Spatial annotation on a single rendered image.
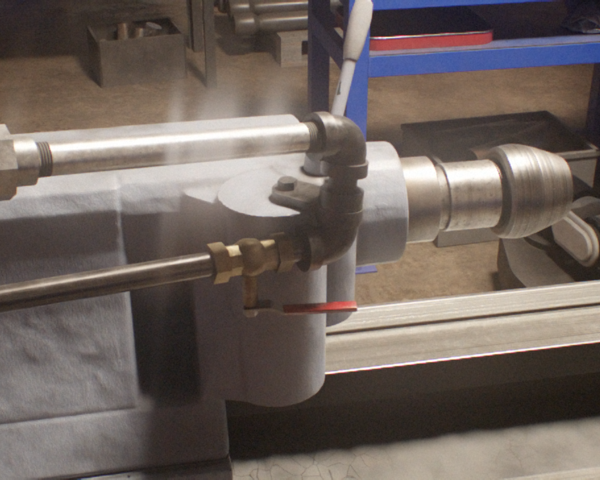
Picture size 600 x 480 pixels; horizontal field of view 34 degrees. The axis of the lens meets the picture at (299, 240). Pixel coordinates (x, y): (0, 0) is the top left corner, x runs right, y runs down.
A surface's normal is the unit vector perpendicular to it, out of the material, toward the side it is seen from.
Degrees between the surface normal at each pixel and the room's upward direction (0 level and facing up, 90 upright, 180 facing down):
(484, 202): 76
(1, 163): 56
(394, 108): 0
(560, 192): 71
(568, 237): 90
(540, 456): 7
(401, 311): 45
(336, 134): 63
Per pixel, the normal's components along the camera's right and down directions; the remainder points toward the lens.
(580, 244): -0.95, 0.14
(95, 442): 0.17, -0.02
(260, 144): 0.51, 0.25
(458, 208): 0.19, 0.32
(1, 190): 0.47, 0.57
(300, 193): 0.00, -0.88
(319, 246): 0.40, -0.03
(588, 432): -0.25, -0.70
